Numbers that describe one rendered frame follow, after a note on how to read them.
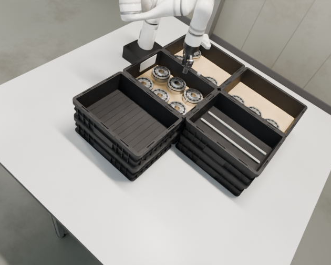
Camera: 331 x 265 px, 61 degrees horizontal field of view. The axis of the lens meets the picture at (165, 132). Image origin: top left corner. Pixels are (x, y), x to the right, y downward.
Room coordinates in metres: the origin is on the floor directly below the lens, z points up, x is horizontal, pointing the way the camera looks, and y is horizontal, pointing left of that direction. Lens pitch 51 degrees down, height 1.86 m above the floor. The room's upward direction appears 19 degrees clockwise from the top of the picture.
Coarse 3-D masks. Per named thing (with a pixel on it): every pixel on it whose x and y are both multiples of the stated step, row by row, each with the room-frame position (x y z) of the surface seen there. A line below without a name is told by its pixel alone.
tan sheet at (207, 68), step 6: (180, 54) 1.45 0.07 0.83; (198, 60) 1.44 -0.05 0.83; (204, 60) 1.46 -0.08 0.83; (192, 66) 1.37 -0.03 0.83; (198, 66) 1.39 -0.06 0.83; (204, 66) 1.41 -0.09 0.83; (210, 66) 1.43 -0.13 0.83; (216, 66) 1.45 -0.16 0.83; (204, 72) 1.36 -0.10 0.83; (210, 72) 1.37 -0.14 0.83; (216, 72) 1.39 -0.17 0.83; (222, 72) 1.41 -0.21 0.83; (216, 78) 1.34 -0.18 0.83; (222, 78) 1.36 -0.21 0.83
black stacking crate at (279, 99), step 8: (248, 72) 1.38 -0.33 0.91; (240, 80) 1.38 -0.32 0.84; (248, 80) 1.37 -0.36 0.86; (256, 80) 1.35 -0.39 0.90; (264, 80) 1.33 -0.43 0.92; (232, 88) 1.30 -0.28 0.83; (256, 88) 1.34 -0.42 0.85; (264, 88) 1.32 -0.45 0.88; (272, 88) 1.31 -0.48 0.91; (264, 96) 1.31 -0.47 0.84; (272, 96) 1.30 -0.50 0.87; (280, 96) 1.28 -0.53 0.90; (280, 104) 1.27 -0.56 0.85; (288, 104) 1.26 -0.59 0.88; (296, 104) 1.24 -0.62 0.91; (288, 112) 1.25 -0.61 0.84; (296, 112) 1.23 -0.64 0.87; (288, 128) 1.06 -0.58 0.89
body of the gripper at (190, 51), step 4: (184, 40) 1.11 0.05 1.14; (184, 44) 1.10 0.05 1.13; (184, 48) 1.09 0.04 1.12; (188, 48) 1.08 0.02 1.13; (192, 48) 1.08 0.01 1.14; (196, 48) 1.09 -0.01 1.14; (188, 52) 1.10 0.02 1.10; (192, 52) 1.09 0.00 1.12; (188, 56) 1.08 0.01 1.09; (192, 56) 1.08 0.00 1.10
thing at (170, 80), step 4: (168, 80) 1.15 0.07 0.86; (172, 80) 1.16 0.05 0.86; (180, 80) 1.18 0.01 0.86; (168, 84) 1.12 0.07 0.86; (172, 84) 1.13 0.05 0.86; (184, 84) 1.17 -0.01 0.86; (172, 88) 1.10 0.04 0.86; (176, 88) 1.11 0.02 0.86; (180, 88) 1.12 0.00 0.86; (184, 88) 1.13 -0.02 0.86
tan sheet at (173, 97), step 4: (152, 68) 1.24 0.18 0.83; (148, 72) 1.20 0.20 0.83; (140, 76) 1.14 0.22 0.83; (144, 76) 1.15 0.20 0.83; (148, 76) 1.16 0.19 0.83; (172, 76) 1.23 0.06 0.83; (152, 80) 1.14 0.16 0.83; (156, 84) 1.12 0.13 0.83; (160, 84) 1.14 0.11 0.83; (164, 84) 1.15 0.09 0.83; (160, 88) 1.10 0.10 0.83; (164, 88) 1.11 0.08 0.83; (188, 88) 1.18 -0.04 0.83; (168, 92) 1.10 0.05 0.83; (172, 96) 1.08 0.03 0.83; (176, 96) 1.09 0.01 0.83; (180, 96) 1.10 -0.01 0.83; (172, 100) 1.05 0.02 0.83; (176, 100) 1.06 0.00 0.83; (180, 100) 1.07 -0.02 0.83; (184, 104) 1.05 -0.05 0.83; (188, 108) 1.03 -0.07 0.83
